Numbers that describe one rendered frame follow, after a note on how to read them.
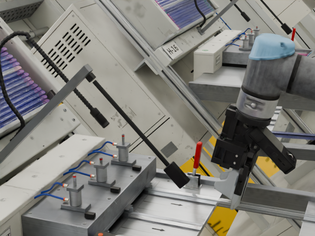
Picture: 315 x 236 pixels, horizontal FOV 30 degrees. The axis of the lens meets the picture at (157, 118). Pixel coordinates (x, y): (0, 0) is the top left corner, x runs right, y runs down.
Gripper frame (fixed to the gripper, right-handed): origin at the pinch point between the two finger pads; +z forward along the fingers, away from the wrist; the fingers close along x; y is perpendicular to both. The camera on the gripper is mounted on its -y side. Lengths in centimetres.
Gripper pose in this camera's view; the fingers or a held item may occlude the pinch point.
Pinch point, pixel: (237, 203)
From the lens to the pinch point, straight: 123.7
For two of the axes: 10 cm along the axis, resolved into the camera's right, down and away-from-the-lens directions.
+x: -3.5, 3.1, -8.9
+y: -9.2, -3.2, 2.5
